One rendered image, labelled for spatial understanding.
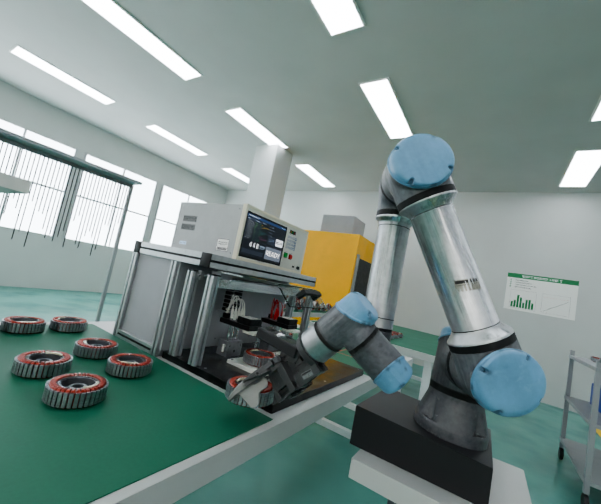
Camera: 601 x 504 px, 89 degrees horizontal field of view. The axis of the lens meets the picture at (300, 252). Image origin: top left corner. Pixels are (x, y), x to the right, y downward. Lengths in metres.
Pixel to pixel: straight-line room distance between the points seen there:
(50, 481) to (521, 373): 0.73
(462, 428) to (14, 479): 0.75
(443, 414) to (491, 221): 5.75
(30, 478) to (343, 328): 0.51
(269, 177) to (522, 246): 4.38
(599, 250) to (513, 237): 1.08
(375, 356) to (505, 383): 0.21
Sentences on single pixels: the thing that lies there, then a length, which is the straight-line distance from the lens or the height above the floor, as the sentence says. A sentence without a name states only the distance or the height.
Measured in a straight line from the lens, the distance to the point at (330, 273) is 4.88.
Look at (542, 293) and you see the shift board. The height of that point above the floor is 1.63.
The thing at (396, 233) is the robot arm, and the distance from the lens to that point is 0.76.
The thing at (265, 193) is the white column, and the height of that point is 2.41.
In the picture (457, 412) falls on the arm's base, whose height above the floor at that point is 0.88.
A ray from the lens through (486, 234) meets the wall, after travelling 6.36.
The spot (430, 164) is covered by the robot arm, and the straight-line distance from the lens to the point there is 0.64.
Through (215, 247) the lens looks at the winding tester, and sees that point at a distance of 1.20.
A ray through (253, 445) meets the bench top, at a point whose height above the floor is 0.73.
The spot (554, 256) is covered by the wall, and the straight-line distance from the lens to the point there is 6.34.
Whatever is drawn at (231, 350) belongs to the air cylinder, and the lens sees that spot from 1.19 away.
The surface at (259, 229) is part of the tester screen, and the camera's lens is 1.19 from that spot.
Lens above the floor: 1.09
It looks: 5 degrees up
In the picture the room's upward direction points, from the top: 11 degrees clockwise
